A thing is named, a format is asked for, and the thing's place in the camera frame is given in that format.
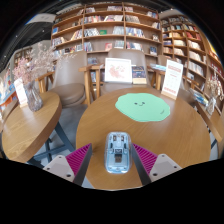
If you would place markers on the glass vase with dried flowers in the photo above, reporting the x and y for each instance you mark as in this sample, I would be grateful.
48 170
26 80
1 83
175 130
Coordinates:
211 106

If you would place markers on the green round mouse pad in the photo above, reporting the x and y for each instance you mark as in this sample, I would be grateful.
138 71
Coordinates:
143 107

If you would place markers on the glass vase with pink flowers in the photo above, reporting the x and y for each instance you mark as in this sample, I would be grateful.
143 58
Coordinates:
33 98

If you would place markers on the distant wooden bookshelf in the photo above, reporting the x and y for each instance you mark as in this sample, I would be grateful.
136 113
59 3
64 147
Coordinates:
23 57

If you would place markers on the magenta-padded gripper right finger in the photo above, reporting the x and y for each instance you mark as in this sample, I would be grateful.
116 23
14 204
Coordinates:
146 159

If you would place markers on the dark cover book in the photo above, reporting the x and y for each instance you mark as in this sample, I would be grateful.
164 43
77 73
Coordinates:
139 74

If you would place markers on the round wooden side table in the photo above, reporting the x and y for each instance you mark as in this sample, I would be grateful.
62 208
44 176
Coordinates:
30 130

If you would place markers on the white floral picture board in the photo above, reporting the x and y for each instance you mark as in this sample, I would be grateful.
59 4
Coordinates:
118 70

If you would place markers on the small white sign stand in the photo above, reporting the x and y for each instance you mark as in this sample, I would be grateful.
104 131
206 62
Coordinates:
20 93

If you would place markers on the stack of blue books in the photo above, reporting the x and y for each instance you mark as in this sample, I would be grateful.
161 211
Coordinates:
157 67

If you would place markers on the beige armchair with wooden arms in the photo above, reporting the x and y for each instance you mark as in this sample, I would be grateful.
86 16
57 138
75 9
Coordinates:
68 80
186 95
125 53

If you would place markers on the transparent computer mouse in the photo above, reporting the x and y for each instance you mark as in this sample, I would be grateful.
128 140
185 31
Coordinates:
118 153

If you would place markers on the red and white sign stand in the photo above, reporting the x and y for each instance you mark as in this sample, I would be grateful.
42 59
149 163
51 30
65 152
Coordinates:
172 79

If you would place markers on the tall wooden bookshelf with books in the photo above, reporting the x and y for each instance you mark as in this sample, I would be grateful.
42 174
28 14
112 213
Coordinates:
190 46

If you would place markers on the wide wooden bookshelf with books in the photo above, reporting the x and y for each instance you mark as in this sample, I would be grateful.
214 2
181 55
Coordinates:
106 26

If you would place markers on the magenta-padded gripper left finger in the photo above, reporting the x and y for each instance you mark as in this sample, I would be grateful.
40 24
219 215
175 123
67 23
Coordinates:
79 159

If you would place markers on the stack of colourful books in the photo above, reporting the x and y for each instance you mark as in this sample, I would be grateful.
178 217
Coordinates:
199 97

